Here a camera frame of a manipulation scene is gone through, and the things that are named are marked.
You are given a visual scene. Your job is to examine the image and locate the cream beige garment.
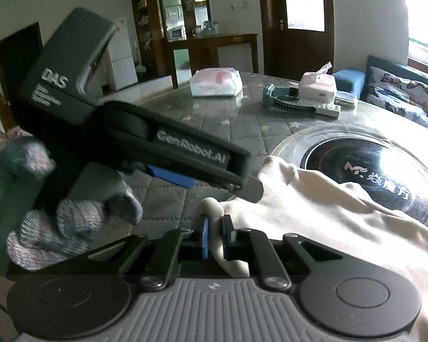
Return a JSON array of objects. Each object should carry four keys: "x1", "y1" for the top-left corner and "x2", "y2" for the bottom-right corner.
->
[{"x1": 195, "y1": 156, "x2": 428, "y2": 341}]

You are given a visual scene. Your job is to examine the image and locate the gloved left hand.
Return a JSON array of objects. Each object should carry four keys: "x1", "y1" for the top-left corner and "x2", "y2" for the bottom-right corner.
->
[{"x1": 0, "y1": 136, "x2": 143, "y2": 274}]

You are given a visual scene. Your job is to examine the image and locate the white refrigerator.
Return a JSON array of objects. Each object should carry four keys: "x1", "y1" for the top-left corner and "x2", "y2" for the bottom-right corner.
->
[{"x1": 103, "y1": 19, "x2": 138, "y2": 92}]

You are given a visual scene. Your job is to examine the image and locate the wrapped tissue pack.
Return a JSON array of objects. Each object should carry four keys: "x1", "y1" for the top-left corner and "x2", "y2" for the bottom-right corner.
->
[{"x1": 189, "y1": 68, "x2": 243, "y2": 97}]

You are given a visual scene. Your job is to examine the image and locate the pink tissue box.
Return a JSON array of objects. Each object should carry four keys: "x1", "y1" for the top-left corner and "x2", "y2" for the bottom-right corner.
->
[{"x1": 298, "y1": 62, "x2": 337, "y2": 103}]

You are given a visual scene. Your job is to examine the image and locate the small flat packets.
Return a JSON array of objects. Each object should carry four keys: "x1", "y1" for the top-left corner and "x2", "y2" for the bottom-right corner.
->
[{"x1": 335, "y1": 90, "x2": 359, "y2": 109}]

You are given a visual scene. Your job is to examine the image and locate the dark wooden console table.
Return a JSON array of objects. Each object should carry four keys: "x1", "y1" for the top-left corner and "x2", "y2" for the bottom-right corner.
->
[{"x1": 167, "y1": 33, "x2": 259, "y2": 89}]

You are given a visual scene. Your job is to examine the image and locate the blue folded cushion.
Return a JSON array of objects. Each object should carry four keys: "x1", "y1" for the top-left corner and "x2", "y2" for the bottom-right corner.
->
[{"x1": 333, "y1": 68, "x2": 366, "y2": 99}]

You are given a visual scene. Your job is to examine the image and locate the round black induction plate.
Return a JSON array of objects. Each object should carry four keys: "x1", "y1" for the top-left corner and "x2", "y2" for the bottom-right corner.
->
[{"x1": 272, "y1": 124, "x2": 428, "y2": 228}]

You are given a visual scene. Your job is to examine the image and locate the dark wooden display shelf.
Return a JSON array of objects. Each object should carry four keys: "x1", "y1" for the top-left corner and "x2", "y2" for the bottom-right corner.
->
[{"x1": 131, "y1": 0, "x2": 211, "y2": 81}]

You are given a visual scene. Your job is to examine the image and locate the left butterfly pillow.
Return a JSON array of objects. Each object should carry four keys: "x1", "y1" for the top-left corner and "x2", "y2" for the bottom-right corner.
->
[{"x1": 366, "y1": 66, "x2": 428, "y2": 128}]

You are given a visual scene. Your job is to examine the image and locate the dark door with glass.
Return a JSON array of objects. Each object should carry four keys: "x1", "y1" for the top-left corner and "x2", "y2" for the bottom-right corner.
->
[{"x1": 260, "y1": 0, "x2": 335, "y2": 80}]

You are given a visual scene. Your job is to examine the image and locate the dark green sofa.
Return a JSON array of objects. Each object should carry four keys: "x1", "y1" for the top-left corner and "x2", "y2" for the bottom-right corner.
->
[{"x1": 364, "y1": 55, "x2": 428, "y2": 90}]

